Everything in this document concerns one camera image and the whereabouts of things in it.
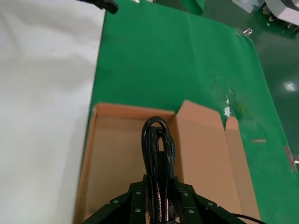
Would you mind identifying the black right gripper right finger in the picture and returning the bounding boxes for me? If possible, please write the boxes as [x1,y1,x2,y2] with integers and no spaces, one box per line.
[174,176,266,224]

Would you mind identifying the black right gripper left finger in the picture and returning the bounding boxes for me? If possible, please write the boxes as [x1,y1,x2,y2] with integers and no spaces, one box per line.
[81,174,150,224]

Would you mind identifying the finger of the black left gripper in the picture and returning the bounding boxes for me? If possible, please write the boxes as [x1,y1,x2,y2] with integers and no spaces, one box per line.
[86,0,119,15]

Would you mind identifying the black power cable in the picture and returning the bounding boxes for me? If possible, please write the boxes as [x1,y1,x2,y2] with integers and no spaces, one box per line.
[141,116,182,224]

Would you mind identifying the open cardboard box with holes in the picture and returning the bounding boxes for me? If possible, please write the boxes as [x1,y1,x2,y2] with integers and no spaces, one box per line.
[72,99,262,224]

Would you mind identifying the green table cloth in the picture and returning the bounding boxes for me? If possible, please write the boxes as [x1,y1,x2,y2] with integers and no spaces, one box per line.
[88,0,299,224]

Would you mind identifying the white table cloth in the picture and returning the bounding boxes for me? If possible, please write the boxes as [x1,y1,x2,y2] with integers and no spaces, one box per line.
[0,0,106,224]

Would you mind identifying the metal cloth clip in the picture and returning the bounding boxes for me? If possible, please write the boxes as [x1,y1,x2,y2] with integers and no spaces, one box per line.
[235,27,253,37]

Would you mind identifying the white wheeled machine base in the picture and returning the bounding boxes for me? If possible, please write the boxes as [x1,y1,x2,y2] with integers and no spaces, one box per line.
[263,0,299,26]

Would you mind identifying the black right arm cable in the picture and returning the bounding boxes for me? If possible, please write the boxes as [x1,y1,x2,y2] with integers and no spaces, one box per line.
[231,212,261,222]

